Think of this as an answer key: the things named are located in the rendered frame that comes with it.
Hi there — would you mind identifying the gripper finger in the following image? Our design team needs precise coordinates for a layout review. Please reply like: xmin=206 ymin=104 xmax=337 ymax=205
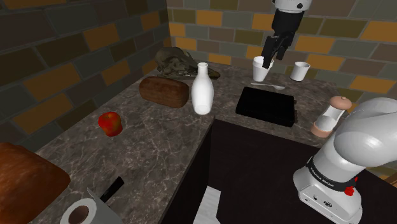
xmin=275 ymin=38 xmax=294 ymax=61
xmin=261 ymin=35 xmax=282 ymax=69

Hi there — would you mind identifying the white cup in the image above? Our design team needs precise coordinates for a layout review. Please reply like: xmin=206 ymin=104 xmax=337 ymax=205
xmin=289 ymin=61 xmax=311 ymax=82
xmin=251 ymin=55 xmax=275 ymax=82

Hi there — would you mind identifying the white spoon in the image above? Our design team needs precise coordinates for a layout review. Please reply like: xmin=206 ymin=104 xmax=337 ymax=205
xmin=250 ymin=81 xmax=286 ymax=91

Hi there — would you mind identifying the black flat box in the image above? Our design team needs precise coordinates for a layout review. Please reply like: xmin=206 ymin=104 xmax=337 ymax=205
xmin=235 ymin=86 xmax=296 ymax=129

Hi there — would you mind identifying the white bottle vase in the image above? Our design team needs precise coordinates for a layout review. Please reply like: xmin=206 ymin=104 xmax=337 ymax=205
xmin=191 ymin=62 xmax=215 ymax=116

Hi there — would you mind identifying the pink and white pepper mill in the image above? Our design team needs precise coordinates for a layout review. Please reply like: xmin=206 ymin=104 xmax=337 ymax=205
xmin=310 ymin=95 xmax=353 ymax=139

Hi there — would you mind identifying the small brown bread loaf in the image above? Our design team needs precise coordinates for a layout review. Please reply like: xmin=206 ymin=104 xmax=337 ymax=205
xmin=138 ymin=76 xmax=190 ymax=109

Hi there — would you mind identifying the dark robot stand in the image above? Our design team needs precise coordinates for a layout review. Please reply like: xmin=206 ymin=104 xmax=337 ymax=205
xmin=161 ymin=118 xmax=397 ymax=224

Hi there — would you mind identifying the red apple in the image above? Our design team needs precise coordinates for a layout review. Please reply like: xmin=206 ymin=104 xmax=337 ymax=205
xmin=97 ymin=111 xmax=123 ymax=137

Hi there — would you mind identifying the white paper roll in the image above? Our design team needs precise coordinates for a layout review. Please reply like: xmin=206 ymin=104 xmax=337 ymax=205
xmin=59 ymin=197 xmax=123 ymax=224

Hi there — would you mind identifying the large brown bread loaf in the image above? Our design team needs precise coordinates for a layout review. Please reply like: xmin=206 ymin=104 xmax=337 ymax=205
xmin=0 ymin=141 xmax=72 ymax=224

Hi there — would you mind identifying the black handled knife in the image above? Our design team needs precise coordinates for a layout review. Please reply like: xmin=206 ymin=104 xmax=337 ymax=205
xmin=86 ymin=176 xmax=125 ymax=204

